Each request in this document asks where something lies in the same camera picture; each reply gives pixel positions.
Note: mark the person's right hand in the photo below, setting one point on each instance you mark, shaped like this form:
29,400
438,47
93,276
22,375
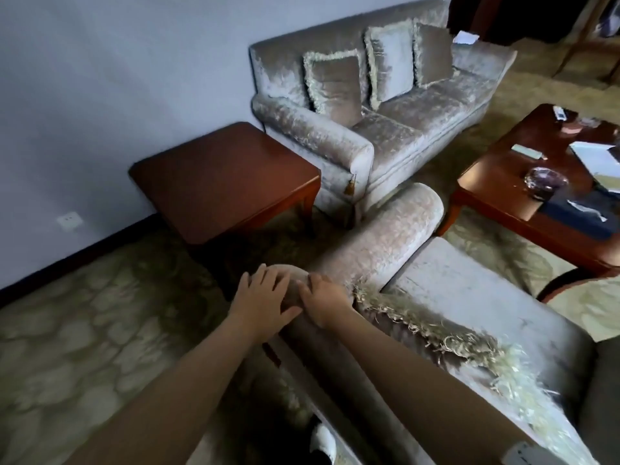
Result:
327,302

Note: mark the person's left hand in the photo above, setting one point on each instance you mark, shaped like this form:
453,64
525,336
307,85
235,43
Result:
264,309

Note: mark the person's left little finger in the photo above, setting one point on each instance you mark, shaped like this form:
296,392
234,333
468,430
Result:
244,284

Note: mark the person's left thumb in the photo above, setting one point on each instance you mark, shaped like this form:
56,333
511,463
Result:
292,315

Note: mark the person's right thumb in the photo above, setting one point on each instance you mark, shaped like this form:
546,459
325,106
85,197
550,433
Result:
303,301

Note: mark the person's left middle finger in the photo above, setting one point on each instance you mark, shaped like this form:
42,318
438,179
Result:
274,282

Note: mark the person's left forearm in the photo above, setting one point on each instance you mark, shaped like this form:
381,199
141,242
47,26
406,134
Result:
179,397

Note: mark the person's right forearm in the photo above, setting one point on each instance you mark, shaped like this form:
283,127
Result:
416,382

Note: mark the square wooden side table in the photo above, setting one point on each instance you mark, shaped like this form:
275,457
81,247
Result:
218,179

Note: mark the beige velvet armchair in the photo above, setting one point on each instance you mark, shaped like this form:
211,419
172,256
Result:
387,227

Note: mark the golden sofa tassel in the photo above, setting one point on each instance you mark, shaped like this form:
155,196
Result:
351,184

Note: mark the person's white shoe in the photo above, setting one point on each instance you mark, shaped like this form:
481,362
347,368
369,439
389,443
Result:
323,443

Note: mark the dark wooden baseboard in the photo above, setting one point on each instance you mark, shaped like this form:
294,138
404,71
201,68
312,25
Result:
72,259

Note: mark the large fringed grey cushion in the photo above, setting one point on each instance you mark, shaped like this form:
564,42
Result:
484,305

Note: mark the fringed beige velvet cushion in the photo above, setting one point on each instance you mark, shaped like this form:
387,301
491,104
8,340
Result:
433,55
392,60
336,89

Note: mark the beige velvet two-seat sofa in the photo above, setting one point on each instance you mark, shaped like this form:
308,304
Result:
416,116

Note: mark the wooden coffee table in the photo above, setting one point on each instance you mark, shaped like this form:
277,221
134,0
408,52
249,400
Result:
494,183

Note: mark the small white card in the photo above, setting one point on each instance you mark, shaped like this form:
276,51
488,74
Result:
527,151

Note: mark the glass ashtray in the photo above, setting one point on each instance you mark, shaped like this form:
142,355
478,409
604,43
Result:
546,182

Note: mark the dark blue tissue box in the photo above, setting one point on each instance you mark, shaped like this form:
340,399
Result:
581,215

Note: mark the white paper sheet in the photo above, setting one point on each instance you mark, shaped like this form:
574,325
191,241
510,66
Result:
465,37

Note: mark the white remote control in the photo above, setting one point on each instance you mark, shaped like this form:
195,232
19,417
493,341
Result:
559,113

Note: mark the white paper booklet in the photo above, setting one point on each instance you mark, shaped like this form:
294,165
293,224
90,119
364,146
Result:
598,162

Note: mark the small glass dish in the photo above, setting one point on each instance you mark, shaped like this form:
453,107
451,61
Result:
583,124

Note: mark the dark wooden cabinet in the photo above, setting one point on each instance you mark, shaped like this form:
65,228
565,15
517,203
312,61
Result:
513,16

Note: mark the wooden chair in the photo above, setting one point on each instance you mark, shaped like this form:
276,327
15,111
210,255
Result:
588,41

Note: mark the white wall socket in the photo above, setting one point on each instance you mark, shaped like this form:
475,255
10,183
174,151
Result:
69,222

